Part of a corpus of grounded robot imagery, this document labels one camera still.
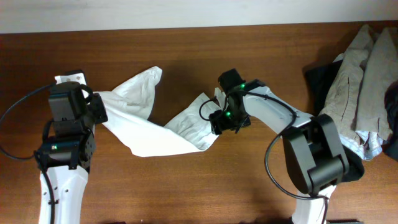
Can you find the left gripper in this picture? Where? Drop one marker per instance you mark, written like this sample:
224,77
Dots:
100,109

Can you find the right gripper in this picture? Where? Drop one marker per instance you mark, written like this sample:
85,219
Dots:
221,121

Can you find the dark navy garment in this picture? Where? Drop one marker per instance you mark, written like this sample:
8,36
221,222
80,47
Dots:
391,109

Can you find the grey beige garment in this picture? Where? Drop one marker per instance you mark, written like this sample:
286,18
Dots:
380,72

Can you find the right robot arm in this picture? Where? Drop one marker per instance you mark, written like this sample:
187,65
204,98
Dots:
315,159

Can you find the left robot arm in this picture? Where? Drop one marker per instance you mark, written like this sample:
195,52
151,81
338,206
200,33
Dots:
68,145

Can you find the white t-shirt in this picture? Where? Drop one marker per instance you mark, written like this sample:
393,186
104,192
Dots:
129,105

